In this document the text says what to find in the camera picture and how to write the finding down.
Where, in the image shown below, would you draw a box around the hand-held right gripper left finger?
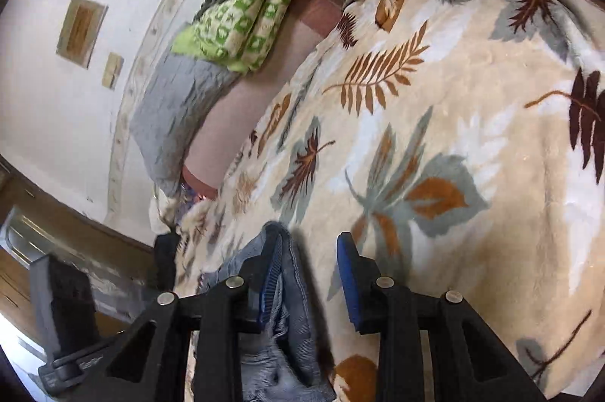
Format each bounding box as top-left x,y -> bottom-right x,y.
78,236 -> 285,402

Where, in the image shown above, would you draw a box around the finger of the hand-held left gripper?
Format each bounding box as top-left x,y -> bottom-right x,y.
29,253 -> 100,366

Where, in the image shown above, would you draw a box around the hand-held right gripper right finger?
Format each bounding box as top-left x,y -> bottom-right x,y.
336,231 -> 545,402

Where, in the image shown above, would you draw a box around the grey washed denim pants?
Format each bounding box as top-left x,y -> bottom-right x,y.
191,221 -> 337,402

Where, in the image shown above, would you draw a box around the wooden door with glass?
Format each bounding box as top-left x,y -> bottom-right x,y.
0,161 -> 164,384

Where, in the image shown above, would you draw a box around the black garment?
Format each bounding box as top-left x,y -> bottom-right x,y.
153,232 -> 179,292

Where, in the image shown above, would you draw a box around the purple packet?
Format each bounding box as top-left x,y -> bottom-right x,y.
177,182 -> 211,206

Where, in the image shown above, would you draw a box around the cream crumpled cloth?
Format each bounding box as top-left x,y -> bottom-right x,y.
149,187 -> 183,230

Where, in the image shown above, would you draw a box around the cream leaf-print blanket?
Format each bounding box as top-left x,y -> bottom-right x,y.
150,0 -> 605,402

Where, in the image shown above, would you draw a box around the grey quilted pillow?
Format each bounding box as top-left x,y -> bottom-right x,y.
129,51 -> 239,197

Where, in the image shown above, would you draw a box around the beige wall panel box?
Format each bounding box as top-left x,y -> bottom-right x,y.
56,0 -> 109,69

